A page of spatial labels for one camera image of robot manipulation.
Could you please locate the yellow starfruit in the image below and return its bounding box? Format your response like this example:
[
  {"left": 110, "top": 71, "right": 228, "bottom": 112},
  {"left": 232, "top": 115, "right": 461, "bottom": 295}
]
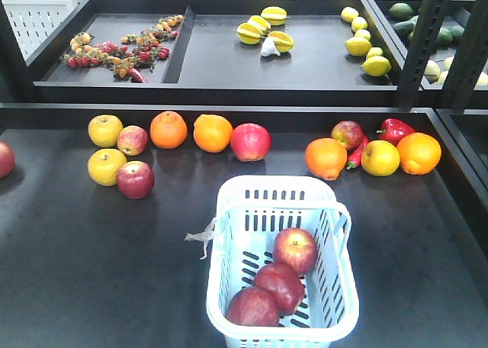
[{"left": 260, "top": 6, "right": 288, "bottom": 26}]

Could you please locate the red apple at edge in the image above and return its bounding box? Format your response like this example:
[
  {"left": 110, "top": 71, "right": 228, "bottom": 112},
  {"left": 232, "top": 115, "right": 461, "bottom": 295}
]
[{"left": 0, "top": 141, "right": 15, "bottom": 179}]

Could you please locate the small pink apple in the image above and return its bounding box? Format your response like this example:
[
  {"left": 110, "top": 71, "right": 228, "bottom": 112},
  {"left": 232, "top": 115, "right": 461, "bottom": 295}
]
[{"left": 117, "top": 125, "right": 149, "bottom": 156}]

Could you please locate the pale green pear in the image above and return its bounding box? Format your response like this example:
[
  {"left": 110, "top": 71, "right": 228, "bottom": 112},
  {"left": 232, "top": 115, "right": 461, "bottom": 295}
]
[{"left": 423, "top": 60, "right": 441, "bottom": 84}]

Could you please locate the black upright post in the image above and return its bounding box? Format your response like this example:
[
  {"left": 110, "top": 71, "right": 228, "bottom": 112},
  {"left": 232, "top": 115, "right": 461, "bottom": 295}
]
[{"left": 395, "top": 0, "right": 451, "bottom": 111}]

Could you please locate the red yellow apple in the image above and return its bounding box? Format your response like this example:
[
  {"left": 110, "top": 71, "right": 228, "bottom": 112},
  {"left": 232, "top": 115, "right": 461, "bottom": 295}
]
[{"left": 331, "top": 121, "right": 364, "bottom": 151}]

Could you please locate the light blue plastic basket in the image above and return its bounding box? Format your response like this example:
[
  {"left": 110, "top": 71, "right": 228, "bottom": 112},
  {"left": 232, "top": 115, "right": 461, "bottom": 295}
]
[{"left": 187, "top": 175, "right": 359, "bottom": 347}]

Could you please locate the green avocado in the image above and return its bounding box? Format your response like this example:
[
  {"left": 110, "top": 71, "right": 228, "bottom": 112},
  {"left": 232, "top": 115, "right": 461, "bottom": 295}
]
[{"left": 388, "top": 2, "right": 413, "bottom": 21}]

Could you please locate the white garlic bulb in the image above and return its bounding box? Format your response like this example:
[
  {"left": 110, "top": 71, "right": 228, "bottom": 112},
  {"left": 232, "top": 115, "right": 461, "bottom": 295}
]
[{"left": 260, "top": 37, "right": 281, "bottom": 57}]

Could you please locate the red bell pepper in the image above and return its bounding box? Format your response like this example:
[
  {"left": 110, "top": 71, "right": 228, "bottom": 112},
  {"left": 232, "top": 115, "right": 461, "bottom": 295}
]
[{"left": 376, "top": 118, "right": 416, "bottom": 146}]

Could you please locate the red pink apple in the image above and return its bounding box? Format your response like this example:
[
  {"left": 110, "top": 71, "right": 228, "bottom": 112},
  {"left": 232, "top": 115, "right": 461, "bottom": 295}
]
[{"left": 230, "top": 123, "right": 271, "bottom": 162}]

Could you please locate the red chili pepper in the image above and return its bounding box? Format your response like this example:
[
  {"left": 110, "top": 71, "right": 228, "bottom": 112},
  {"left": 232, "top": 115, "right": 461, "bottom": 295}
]
[{"left": 345, "top": 135, "right": 369, "bottom": 169}]

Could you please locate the yellow lemon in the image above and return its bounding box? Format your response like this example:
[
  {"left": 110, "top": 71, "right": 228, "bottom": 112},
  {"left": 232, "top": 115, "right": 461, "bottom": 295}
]
[{"left": 361, "top": 56, "right": 392, "bottom": 77}]

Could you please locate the orange fruit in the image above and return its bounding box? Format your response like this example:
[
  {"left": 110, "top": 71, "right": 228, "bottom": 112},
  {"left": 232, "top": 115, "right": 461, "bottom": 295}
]
[
  {"left": 396, "top": 132, "right": 441, "bottom": 176},
  {"left": 193, "top": 114, "right": 233, "bottom": 153},
  {"left": 149, "top": 111, "right": 188, "bottom": 150},
  {"left": 304, "top": 137, "right": 348, "bottom": 181}
]

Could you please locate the dark red apple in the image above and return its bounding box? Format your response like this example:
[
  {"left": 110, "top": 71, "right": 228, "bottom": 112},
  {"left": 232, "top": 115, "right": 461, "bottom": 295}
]
[
  {"left": 225, "top": 286, "right": 279, "bottom": 327},
  {"left": 116, "top": 160, "right": 155, "bottom": 200},
  {"left": 272, "top": 227, "right": 318, "bottom": 276},
  {"left": 252, "top": 263, "right": 305, "bottom": 316}
]

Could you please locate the cherry tomato vine bunch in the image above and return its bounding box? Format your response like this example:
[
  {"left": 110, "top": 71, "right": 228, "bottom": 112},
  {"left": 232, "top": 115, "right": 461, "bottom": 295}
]
[{"left": 59, "top": 14, "right": 185, "bottom": 83}]

